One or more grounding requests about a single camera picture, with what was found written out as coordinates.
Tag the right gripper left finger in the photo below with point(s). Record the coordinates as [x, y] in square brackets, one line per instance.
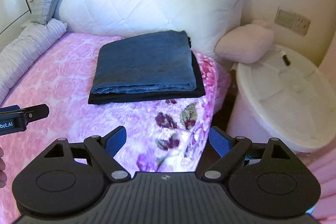
[114, 141]

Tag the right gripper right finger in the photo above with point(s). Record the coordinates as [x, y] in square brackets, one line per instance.
[220, 141]

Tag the blue denim jeans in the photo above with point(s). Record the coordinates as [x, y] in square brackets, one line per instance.
[155, 62]

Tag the person's left hand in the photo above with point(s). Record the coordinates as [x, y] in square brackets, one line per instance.
[3, 177]

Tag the pink floral blanket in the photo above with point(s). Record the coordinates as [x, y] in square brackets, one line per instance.
[161, 135]

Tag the white round plastic tub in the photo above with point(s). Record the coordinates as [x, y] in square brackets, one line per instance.
[295, 104]

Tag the white ribbed rolled duvet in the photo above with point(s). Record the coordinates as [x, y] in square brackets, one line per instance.
[19, 55]

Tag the pale pink small pillow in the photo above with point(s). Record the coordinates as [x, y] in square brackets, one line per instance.
[246, 44]

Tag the small black object on tub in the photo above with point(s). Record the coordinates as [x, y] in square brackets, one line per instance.
[286, 60]

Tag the white sliding wardrobe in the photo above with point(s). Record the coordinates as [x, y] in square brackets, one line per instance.
[13, 14]

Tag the white quilted headboard cushion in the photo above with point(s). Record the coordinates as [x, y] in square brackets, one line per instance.
[205, 21]

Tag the wall power socket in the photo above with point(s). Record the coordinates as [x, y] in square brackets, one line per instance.
[292, 21]

